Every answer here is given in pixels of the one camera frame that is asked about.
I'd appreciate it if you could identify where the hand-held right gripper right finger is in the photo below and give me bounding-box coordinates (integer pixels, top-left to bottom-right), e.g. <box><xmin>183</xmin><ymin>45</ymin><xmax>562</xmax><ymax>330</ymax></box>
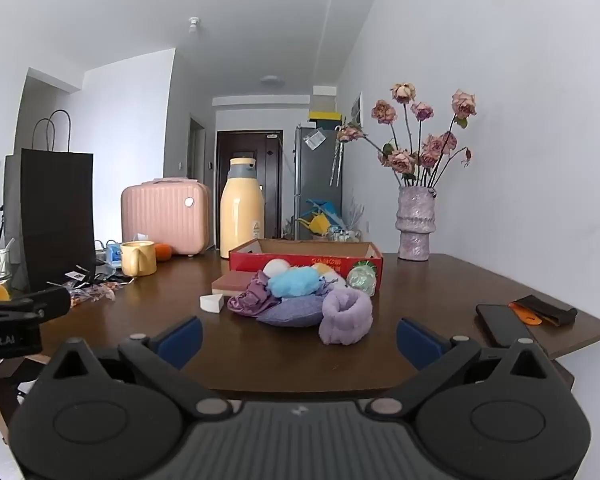
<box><xmin>366</xmin><ymin>317</ymin><xmax>563</xmax><ymax>417</ymax></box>

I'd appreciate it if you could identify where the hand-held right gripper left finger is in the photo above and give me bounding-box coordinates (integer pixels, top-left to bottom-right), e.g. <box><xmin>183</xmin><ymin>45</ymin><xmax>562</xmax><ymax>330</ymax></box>
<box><xmin>39</xmin><ymin>316</ymin><xmax>231</xmax><ymax>417</ymax></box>

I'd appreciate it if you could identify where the pink sponge block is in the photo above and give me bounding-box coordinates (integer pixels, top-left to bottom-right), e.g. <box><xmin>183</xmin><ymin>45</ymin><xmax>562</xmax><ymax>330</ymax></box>
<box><xmin>211</xmin><ymin>272</ymin><xmax>256</xmax><ymax>295</ymax></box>

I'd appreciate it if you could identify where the lavender fleece cuff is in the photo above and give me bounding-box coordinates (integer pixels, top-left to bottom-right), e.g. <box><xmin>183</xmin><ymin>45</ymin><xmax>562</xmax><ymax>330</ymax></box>
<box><xmin>318</xmin><ymin>287</ymin><xmax>374</xmax><ymax>346</ymax></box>

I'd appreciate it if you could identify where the purple satin scrunchie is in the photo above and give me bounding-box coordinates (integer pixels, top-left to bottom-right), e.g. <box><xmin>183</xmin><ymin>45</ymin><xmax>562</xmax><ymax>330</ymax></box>
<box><xmin>227</xmin><ymin>271</ymin><xmax>281</xmax><ymax>317</ymax></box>

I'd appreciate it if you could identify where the red cardboard box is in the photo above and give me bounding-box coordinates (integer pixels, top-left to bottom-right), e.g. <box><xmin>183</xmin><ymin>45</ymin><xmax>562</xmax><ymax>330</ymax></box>
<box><xmin>228</xmin><ymin>238</ymin><xmax>383</xmax><ymax>296</ymax></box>

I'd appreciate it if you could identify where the purple fabric pillow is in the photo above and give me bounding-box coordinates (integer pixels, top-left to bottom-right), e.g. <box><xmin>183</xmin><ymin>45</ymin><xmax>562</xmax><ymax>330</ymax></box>
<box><xmin>256</xmin><ymin>294</ymin><xmax>327</xmax><ymax>329</ymax></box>

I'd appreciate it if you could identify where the white fluffy ball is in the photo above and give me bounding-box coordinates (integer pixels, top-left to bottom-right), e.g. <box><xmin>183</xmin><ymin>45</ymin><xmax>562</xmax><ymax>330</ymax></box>
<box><xmin>262</xmin><ymin>258</ymin><xmax>292</xmax><ymax>281</ymax></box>

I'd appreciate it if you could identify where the yellow white plush toy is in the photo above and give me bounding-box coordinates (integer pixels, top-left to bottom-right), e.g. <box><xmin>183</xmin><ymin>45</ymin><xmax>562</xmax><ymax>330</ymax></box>
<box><xmin>310</xmin><ymin>261</ymin><xmax>351</xmax><ymax>291</ymax></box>

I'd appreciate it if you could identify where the blue fluffy ball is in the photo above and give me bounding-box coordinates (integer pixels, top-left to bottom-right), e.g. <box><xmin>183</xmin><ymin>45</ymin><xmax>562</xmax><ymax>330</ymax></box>
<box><xmin>268</xmin><ymin>266</ymin><xmax>322</xmax><ymax>299</ymax></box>

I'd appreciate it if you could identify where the pile of snack packets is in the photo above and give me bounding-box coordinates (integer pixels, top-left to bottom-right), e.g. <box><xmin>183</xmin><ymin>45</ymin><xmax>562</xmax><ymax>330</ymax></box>
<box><xmin>45</xmin><ymin>266</ymin><xmax>131</xmax><ymax>307</ymax></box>

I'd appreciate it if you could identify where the black smartphone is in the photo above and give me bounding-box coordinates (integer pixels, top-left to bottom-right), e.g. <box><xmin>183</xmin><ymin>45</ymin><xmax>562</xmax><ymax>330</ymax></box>
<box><xmin>475</xmin><ymin>303</ymin><xmax>536</xmax><ymax>348</ymax></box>

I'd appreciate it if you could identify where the yellow ceramic mug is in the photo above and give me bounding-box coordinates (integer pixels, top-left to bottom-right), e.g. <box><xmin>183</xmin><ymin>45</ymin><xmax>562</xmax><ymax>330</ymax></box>
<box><xmin>120</xmin><ymin>241</ymin><xmax>157</xmax><ymax>277</ymax></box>

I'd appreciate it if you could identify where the blue tissue pack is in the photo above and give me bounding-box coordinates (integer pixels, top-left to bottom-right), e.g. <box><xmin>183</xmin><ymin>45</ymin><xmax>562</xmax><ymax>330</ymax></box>
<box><xmin>105</xmin><ymin>234</ymin><xmax>151</xmax><ymax>267</ymax></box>

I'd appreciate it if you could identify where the black paper bag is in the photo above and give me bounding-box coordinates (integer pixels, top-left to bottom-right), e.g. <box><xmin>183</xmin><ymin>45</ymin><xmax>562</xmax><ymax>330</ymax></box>
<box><xmin>4</xmin><ymin>110</ymin><xmax>97</xmax><ymax>293</ymax></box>

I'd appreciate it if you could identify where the orange plastic card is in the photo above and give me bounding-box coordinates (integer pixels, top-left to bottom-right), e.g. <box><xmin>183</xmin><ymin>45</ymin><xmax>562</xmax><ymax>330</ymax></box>
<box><xmin>508</xmin><ymin>301</ymin><xmax>543</xmax><ymax>326</ymax></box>

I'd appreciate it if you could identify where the purple ceramic vase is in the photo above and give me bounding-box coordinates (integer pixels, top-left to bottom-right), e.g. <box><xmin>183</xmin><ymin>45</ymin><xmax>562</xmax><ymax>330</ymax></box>
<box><xmin>396</xmin><ymin>186</ymin><xmax>438</xmax><ymax>261</ymax></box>

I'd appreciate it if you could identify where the pink hard suitcase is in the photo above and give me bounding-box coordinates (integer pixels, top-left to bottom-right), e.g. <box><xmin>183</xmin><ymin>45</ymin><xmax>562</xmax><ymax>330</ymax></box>
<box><xmin>120</xmin><ymin>178</ymin><xmax>212</xmax><ymax>257</ymax></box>

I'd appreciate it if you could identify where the black card holder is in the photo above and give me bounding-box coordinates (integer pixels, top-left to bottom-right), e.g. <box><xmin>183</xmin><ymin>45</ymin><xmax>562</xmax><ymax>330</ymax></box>
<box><xmin>515</xmin><ymin>295</ymin><xmax>578</xmax><ymax>327</ymax></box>

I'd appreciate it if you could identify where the yellow thermos bottle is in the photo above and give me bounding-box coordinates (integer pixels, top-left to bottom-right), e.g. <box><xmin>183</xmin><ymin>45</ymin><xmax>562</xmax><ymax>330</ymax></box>
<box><xmin>220</xmin><ymin>157</ymin><xmax>266</xmax><ymax>260</ymax></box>

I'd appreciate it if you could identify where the blue yellow plastic clutter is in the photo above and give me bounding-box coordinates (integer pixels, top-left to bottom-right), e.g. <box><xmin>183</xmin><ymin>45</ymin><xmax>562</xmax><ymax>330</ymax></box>
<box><xmin>286</xmin><ymin>192</ymin><xmax>363</xmax><ymax>242</ymax></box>

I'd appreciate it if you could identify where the dark wooden door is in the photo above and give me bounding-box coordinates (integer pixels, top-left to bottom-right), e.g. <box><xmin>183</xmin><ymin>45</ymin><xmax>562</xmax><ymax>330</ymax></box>
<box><xmin>216</xmin><ymin>130</ymin><xmax>284</xmax><ymax>253</ymax></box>

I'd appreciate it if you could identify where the bunch of dried roses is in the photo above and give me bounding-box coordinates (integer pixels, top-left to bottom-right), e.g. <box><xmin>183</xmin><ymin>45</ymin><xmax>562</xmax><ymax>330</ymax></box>
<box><xmin>336</xmin><ymin>81</ymin><xmax>477</xmax><ymax>188</ymax></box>

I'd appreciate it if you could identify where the grey refrigerator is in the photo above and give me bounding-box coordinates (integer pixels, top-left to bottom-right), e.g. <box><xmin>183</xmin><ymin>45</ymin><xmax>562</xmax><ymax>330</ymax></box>
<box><xmin>294</xmin><ymin>125</ymin><xmax>343</xmax><ymax>241</ymax></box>

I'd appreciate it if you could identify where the yellow black box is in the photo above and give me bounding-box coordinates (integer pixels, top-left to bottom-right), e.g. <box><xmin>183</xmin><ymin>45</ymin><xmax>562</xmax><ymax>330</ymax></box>
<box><xmin>307</xmin><ymin>110</ymin><xmax>342</xmax><ymax>130</ymax></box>

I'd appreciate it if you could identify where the white storage box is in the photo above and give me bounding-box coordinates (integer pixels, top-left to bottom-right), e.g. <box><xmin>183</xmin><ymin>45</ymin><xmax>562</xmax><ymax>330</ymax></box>
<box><xmin>313</xmin><ymin>86</ymin><xmax>337</xmax><ymax>111</ymax></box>

